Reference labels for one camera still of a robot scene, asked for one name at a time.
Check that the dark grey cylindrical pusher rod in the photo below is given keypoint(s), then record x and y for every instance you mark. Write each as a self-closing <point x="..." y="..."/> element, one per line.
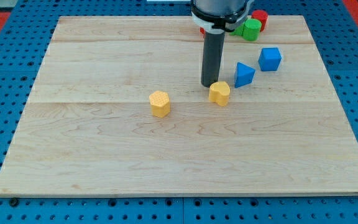
<point x="212" y="54"/>

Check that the yellow hexagon block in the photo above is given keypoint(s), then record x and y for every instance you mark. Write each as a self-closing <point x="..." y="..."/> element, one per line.
<point x="160" y="103"/>

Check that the green block behind arm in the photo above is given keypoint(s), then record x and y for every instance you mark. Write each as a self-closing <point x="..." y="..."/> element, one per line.
<point x="239" y="30"/>

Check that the light wooden board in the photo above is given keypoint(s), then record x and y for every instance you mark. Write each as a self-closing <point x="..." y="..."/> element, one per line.
<point x="87" y="129"/>

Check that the green cylinder block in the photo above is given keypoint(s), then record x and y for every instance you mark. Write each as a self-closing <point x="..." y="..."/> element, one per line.
<point x="251" y="29"/>

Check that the blue triangle block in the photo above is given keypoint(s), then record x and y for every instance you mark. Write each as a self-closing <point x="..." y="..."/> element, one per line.
<point x="244" y="75"/>

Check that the yellow heart block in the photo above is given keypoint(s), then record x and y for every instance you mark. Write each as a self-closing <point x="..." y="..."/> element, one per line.
<point x="219" y="93"/>

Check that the red cylinder block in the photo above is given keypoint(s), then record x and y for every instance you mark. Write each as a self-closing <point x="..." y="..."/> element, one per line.
<point x="262" y="16"/>

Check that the blue cube block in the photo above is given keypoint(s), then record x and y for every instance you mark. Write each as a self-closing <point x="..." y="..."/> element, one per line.
<point x="269" y="59"/>

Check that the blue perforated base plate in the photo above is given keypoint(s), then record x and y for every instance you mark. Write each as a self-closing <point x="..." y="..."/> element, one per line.
<point x="23" y="42"/>

